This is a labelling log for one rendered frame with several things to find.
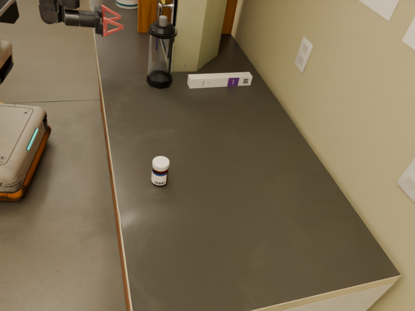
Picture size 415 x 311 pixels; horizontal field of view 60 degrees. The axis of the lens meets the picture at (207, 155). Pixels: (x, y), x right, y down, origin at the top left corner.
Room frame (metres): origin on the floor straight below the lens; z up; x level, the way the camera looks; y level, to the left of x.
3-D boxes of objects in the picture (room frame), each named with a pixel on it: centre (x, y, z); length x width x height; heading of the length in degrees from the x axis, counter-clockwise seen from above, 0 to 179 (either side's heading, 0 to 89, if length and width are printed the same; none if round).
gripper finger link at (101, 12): (1.33, 0.48, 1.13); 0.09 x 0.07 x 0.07; 113
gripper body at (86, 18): (1.27, 0.53, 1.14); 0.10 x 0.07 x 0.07; 23
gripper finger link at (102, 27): (1.26, 0.45, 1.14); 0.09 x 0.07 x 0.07; 113
